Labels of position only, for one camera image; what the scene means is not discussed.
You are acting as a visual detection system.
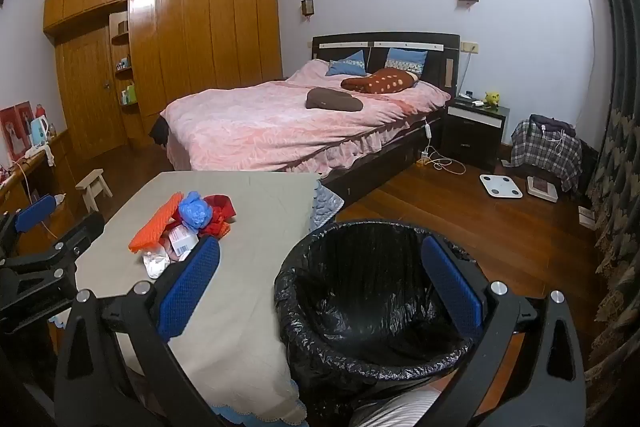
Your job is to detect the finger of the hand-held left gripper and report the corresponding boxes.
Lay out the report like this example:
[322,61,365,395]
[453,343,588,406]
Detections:
[30,212,106,280]
[0,194,57,240]

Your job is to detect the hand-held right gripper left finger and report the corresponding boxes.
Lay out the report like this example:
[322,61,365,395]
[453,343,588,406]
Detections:
[54,236,236,427]

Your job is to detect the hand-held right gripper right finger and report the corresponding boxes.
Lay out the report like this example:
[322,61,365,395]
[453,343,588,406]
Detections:
[420,234,587,427]

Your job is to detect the white cardboard box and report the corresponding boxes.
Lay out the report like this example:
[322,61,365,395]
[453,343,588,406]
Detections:
[167,227,201,258]

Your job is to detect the trash bin with black bag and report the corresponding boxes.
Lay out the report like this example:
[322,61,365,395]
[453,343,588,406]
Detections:
[274,219,493,427]

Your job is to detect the red cloth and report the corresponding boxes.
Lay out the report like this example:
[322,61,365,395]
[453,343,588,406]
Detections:
[200,194,237,238]

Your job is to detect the wooden desk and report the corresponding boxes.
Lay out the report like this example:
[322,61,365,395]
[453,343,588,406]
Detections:
[0,129,71,253]

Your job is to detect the clear plastic wrapper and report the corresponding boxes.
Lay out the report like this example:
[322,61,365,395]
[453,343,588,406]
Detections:
[142,244,173,279]

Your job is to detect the wooden stool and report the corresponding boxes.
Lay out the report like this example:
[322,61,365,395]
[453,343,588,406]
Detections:
[76,168,113,214]

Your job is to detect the orange foam net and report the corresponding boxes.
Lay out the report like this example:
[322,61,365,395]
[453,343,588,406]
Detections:
[128,193,232,254]

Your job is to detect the beige tablecloth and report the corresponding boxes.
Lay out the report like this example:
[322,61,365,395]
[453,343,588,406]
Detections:
[50,171,323,425]

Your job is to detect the light blue kettle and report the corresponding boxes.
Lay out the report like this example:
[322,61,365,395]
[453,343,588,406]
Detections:
[30,117,51,148]

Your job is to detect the blue plastic bag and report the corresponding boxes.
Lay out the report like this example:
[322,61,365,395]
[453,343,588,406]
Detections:
[178,192,217,233]

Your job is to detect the white bathroom scale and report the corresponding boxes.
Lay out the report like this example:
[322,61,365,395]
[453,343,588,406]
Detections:
[479,174,523,199]

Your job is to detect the black garment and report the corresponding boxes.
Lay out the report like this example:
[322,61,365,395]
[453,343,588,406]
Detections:
[150,114,169,148]

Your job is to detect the wooden door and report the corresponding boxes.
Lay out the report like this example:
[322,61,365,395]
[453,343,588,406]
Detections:
[55,27,126,152]

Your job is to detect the scale with dark centre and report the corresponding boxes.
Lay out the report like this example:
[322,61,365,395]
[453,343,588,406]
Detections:
[526,176,560,202]

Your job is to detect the person's striped clothing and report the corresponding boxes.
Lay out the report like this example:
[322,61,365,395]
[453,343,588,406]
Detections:
[350,389,442,427]

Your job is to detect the blue quilted mat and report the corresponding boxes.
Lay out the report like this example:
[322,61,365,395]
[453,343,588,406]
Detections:
[309,179,346,233]

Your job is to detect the dark nightstand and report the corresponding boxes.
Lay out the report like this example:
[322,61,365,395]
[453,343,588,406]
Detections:
[442,98,511,172]

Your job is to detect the plaid cloth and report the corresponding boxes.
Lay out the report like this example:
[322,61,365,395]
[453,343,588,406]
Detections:
[510,119,583,192]

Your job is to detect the pink blanket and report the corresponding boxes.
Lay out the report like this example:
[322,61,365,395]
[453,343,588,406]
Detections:
[160,58,452,172]

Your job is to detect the dark garment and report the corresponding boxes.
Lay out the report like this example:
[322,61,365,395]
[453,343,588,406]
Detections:
[530,114,577,138]

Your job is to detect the patterned curtain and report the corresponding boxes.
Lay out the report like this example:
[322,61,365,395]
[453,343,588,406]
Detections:
[580,0,640,427]

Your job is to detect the red dotted pillow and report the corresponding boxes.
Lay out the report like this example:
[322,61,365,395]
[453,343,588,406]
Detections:
[341,68,420,96]

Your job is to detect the brown pillow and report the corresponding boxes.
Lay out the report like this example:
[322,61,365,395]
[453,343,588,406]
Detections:
[306,88,364,112]

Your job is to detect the blue pillow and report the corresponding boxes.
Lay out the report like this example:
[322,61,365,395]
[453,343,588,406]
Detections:
[326,50,367,76]
[385,48,429,75]

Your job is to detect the wooden wardrobe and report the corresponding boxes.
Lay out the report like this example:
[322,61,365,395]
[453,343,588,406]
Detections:
[42,0,285,148]

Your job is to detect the dark wooden bed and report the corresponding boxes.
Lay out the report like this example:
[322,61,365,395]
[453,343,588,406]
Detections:
[150,32,461,210]

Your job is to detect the red photo frame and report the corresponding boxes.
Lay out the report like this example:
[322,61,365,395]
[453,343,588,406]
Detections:
[0,103,35,160]

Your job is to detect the white charger cable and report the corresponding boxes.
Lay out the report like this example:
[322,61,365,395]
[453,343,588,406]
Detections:
[417,118,466,175]

